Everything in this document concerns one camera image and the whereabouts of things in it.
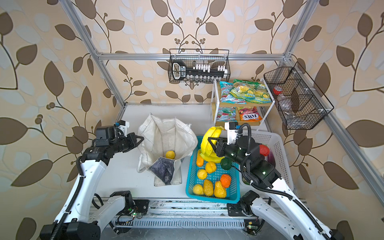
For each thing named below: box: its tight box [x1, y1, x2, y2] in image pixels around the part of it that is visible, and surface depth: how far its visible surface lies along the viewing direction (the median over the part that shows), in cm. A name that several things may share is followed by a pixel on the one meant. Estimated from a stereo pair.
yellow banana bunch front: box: [200, 126, 225, 163], surface depth 67 cm
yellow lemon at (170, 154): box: [165, 150, 176, 160], surface depth 91 cm
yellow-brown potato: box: [203, 179, 214, 197], surface depth 78 cm
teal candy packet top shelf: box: [219, 81, 247, 105], surface depth 76 cm
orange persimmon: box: [220, 174, 232, 188], surface depth 79 cm
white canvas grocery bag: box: [137, 113, 199, 187], surface depth 81 cm
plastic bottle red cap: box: [273, 86, 296, 113], surface depth 80 cm
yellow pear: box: [214, 180, 227, 198], surface depth 76 cm
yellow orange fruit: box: [205, 161, 217, 174], surface depth 84 cm
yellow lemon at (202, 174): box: [197, 169, 208, 180], surface depth 83 cm
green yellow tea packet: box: [229, 79, 259, 102], surface depth 75 cm
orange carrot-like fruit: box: [196, 149, 205, 167], surface depth 88 cm
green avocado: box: [220, 157, 232, 171], surface depth 85 cm
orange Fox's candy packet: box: [239, 106, 263, 122], surface depth 92 cm
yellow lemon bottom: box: [192, 184, 204, 195], surface depth 77 cm
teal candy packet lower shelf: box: [216, 107, 238, 122], surface depth 91 cm
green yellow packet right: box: [255, 83, 272, 104], surface depth 77 cm
